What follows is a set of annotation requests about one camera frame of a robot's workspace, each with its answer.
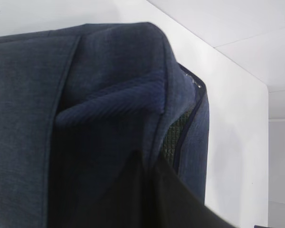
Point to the navy blue lunch bag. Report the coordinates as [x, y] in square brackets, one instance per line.
[74, 104]

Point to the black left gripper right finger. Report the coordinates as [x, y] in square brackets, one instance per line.
[176, 206]

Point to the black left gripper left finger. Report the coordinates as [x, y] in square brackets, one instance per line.
[132, 186]

